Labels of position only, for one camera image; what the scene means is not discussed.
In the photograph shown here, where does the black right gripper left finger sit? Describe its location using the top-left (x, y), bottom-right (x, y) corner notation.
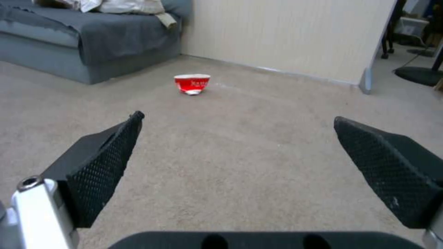
top-left (0, 111), bottom-right (145, 249)

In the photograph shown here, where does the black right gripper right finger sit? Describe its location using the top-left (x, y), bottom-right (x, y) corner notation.
top-left (333, 116), bottom-right (443, 249)

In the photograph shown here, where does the black round stand base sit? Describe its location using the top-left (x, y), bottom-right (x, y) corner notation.
top-left (394, 34), bottom-right (443, 87)

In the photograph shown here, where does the blue-grey sofa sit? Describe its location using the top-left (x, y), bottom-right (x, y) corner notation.
top-left (0, 0), bottom-right (193, 85)

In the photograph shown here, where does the black wheeled chair leg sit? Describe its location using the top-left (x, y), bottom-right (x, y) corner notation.
top-left (380, 0), bottom-right (406, 59)

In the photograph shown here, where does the white pillow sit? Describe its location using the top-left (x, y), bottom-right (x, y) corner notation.
top-left (80, 0), bottom-right (166, 14)

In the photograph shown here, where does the beige cloth strap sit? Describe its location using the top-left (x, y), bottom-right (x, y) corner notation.
top-left (154, 13), bottom-right (178, 29)

